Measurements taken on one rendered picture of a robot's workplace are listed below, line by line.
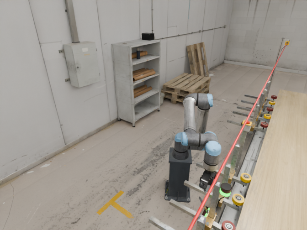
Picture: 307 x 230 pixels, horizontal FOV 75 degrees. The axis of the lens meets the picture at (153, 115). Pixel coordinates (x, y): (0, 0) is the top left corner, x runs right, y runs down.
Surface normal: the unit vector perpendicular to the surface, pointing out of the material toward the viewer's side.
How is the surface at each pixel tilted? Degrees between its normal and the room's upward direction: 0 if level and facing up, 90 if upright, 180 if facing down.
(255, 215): 0
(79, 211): 0
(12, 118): 90
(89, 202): 0
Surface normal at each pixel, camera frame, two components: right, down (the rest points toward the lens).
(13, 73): 0.80, 0.28
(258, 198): 0.00, -0.88
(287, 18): -0.60, 0.38
